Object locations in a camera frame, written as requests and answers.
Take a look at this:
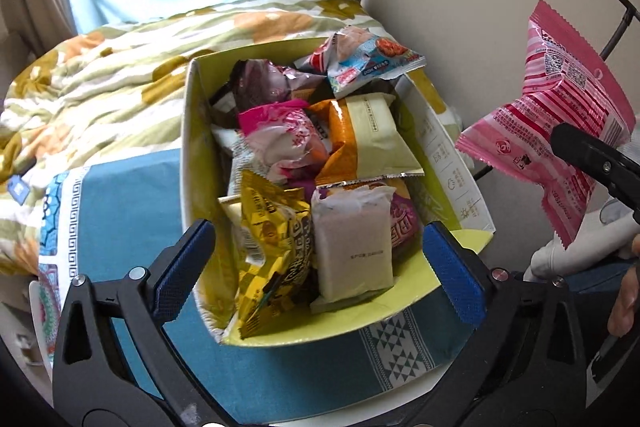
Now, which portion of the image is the orange cream snack bag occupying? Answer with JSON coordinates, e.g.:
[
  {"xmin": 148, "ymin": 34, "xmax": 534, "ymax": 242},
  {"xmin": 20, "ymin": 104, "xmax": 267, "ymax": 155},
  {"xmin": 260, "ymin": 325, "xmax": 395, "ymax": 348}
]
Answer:
[{"xmin": 306, "ymin": 93, "xmax": 426, "ymax": 188}]

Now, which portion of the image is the white red shrimp cracker bag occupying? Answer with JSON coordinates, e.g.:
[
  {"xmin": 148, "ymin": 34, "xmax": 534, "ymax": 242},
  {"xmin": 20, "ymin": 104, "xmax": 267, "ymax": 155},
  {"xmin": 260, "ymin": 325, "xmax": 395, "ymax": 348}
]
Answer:
[{"xmin": 306, "ymin": 27, "xmax": 427, "ymax": 100}]

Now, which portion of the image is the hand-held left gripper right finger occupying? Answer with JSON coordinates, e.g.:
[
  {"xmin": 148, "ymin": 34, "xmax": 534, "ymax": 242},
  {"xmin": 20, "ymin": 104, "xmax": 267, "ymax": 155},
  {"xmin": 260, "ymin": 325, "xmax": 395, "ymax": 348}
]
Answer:
[{"xmin": 415, "ymin": 221, "xmax": 586, "ymax": 427}]

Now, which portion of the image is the blue patterned tablecloth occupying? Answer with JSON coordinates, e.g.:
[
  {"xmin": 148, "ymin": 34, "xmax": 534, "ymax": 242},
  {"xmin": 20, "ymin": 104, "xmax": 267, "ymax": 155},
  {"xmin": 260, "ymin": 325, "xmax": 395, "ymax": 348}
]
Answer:
[{"xmin": 37, "ymin": 147, "xmax": 476, "ymax": 425}]

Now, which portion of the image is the plain white snack packet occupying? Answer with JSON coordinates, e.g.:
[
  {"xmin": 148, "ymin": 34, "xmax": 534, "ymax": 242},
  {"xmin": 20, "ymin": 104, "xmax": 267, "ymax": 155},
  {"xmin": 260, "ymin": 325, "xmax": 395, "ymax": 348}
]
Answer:
[{"xmin": 310, "ymin": 184, "xmax": 398, "ymax": 313}]

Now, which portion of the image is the dark meat snack bag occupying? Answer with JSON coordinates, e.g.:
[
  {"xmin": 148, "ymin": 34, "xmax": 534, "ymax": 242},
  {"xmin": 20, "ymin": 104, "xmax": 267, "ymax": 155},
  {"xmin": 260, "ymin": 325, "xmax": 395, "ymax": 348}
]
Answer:
[{"xmin": 210, "ymin": 58, "xmax": 328, "ymax": 128}]

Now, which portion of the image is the person's right hand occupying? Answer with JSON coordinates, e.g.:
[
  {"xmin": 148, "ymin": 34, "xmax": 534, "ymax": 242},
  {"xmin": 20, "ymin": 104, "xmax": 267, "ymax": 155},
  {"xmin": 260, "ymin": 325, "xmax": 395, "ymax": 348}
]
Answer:
[{"xmin": 607, "ymin": 237, "xmax": 640, "ymax": 337}]

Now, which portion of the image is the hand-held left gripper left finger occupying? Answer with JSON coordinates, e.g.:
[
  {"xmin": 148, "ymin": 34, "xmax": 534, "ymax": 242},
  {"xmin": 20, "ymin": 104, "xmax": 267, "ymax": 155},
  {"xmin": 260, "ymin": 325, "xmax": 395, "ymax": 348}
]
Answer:
[{"xmin": 52, "ymin": 219, "xmax": 226, "ymax": 427}]

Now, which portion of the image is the black metal stand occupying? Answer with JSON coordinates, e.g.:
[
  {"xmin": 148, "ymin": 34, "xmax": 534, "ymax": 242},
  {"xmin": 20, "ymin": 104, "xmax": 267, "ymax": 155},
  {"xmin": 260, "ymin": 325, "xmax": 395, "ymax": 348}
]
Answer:
[{"xmin": 597, "ymin": 0, "xmax": 640, "ymax": 62}]

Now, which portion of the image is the floral blanket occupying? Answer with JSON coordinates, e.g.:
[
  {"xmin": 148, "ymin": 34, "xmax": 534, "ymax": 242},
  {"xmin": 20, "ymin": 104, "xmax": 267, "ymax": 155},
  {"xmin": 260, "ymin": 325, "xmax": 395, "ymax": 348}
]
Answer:
[{"xmin": 0, "ymin": 0, "xmax": 448, "ymax": 278}]

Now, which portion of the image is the pink striped snack packet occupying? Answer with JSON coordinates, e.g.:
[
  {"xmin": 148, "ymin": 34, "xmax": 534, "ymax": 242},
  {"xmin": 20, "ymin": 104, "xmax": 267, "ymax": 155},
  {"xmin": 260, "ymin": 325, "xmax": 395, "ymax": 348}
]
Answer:
[{"xmin": 455, "ymin": 0, "xmax": 637, "ymax": 250}]

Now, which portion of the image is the pink white strawberry candy bag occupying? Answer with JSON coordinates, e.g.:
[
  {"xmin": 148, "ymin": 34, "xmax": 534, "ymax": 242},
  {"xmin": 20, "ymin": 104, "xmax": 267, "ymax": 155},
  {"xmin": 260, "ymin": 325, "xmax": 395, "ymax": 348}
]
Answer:
[{"xmin": 236, "ymin": 101, "xmax": 333, "ymax": 185}]

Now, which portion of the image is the white garment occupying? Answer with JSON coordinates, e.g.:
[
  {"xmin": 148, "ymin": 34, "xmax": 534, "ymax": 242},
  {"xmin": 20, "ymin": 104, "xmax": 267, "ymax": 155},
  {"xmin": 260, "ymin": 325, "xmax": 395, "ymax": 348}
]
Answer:
[{"xmin": 530, "ymin": 194, "xmax": 640, "ymax": 280}]

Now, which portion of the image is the yellow gold snack packet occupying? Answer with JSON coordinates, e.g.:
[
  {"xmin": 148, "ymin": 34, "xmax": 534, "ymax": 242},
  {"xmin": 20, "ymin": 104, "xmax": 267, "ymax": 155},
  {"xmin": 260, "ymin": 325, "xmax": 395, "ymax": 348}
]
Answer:
[{"xmin": 235, "ymin": 170, "xmax": 317, "ymax": 340}]

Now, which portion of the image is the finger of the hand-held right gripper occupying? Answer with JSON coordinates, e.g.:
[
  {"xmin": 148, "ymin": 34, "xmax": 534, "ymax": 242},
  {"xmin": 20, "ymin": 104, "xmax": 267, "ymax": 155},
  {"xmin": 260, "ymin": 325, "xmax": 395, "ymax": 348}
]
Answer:
[{"xmin": 550, "ymin": 123, "xmax": 640, "ymax": 208}]

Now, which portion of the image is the yellow green cardboard box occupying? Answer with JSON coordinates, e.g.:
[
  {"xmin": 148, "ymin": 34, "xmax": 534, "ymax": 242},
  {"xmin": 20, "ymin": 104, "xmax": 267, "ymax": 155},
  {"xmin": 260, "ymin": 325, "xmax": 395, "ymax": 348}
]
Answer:
[{"xmin": 180, "ymin": 38, "xmax": 496, "ymax": 348}]

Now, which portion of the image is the blue tag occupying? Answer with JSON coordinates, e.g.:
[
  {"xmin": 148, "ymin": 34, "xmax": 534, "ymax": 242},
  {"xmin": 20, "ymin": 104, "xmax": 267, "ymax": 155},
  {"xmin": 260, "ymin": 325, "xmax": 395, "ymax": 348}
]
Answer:
[{"xmin": 7, "ymin": 175, "xmax": 31, "ymax": 202}]

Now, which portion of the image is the purple chip bag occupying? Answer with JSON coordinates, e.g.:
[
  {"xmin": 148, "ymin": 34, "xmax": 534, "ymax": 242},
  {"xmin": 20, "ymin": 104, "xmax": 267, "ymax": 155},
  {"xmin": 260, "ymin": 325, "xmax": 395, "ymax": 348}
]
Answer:
[{"xmin": 382, "ymin": 177, "xmax": 428, "ymax": 263}]

